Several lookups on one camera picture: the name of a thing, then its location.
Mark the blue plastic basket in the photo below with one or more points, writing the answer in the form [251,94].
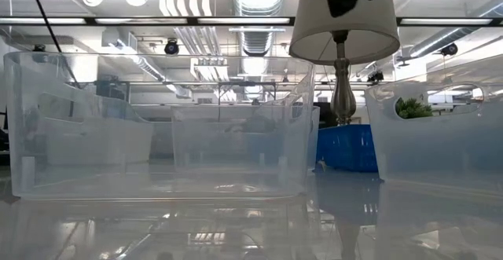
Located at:
[346,146]

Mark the large clear plastic basket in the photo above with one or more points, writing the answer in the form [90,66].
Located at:
[98,173]

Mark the white shade metal table lamp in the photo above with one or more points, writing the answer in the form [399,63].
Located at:
[353,32]

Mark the green potted plant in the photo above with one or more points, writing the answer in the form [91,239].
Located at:
[412,108]

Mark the small clear plastic basket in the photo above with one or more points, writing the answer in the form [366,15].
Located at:
[236,146]

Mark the white plastic basket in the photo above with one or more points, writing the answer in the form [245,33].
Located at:
[118,142]

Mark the silver ceiling duct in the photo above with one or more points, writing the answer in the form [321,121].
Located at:
[257,1]

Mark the black ceiling camera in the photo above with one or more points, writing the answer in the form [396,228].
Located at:
[375,76]
[38,48]
[171,47]
[449,49]

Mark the black overhead frame bar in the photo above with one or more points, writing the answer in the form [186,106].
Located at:
[192,20]

